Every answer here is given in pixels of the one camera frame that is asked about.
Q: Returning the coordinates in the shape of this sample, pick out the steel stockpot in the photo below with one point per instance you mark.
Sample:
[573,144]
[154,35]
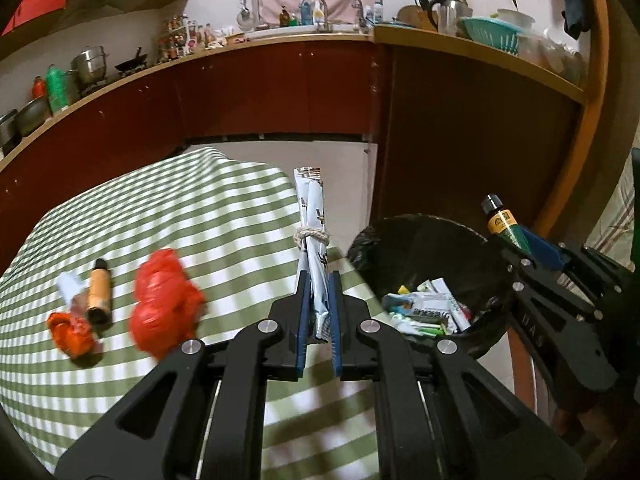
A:
[90,65]

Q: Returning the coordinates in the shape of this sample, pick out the red thermos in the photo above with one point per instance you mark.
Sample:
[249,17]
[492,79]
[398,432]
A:
[39,87]

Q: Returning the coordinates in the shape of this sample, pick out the row of condiment bottles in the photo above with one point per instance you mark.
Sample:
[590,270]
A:
[187,40]

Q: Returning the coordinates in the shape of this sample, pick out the steel bowl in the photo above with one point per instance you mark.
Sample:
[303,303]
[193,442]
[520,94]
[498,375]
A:
[32,115]

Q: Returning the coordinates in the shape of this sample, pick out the teal plastic basket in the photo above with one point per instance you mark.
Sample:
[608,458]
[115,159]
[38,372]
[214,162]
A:
[490,35]

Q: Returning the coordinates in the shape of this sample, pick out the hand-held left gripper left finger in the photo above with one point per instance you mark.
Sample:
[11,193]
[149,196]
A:
[302,320]

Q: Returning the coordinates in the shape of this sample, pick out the green thermos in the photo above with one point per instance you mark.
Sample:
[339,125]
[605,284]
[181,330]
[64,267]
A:
[56,90]

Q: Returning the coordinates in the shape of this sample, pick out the tall chrome faucet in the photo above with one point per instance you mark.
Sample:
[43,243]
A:
[325,7]

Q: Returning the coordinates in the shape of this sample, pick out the green bottle with black cap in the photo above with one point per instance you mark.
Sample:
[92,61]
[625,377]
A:
[502,222]

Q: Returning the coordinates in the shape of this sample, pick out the white printed rolled packet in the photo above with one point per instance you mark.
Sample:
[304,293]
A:
[69,287]

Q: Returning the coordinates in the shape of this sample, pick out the wooden cutting board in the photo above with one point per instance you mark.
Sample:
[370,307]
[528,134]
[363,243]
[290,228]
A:
[415,17]

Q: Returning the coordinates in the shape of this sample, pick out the red brown kitchen cabinet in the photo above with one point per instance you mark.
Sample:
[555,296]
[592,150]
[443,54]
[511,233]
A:
[275,90]

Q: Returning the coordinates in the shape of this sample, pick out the white plastic bottles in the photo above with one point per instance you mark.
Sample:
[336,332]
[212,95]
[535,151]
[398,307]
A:
[376,12]

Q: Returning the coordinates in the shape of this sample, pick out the red plastic bag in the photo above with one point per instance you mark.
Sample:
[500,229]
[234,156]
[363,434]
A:
[160,305]

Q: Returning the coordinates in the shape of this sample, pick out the black wok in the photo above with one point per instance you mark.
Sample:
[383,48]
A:
[131,63]

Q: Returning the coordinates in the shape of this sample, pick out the white blue packet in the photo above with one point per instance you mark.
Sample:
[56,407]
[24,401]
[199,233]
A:
[312,210]

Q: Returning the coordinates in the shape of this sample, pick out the white bowl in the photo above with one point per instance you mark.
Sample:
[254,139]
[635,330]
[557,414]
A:
[515,17]

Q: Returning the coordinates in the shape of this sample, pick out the orange plastic bag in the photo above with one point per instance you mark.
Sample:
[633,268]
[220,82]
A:
[72,335]

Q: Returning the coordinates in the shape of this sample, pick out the tan bottle with black cap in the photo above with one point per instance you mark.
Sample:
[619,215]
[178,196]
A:
[98,292]

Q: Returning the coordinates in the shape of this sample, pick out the wooden chair frame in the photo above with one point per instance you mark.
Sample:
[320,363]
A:
[597,85]

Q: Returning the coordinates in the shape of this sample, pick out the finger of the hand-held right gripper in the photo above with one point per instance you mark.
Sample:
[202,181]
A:
[560,330]
[542,250]

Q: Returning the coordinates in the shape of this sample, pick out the steel kettle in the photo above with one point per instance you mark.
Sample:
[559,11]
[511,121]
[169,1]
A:
[450,17]

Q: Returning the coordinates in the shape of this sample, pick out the small chrome faucet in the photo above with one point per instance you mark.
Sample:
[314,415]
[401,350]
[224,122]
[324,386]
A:
[360,10]

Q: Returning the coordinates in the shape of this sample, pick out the black trash bin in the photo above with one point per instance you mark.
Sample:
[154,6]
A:
[400,245]

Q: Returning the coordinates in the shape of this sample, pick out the brown glass bottle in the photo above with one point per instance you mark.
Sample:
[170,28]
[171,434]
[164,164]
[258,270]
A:
[285,17]

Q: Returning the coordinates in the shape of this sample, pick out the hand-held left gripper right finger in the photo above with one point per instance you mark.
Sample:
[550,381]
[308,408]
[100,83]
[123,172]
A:
[334,320]

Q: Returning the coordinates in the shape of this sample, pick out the dark cooking pot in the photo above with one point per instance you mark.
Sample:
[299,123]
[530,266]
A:
[7,127]

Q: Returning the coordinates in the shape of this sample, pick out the hanging strainer ladle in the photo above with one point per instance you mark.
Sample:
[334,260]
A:
[245,17]

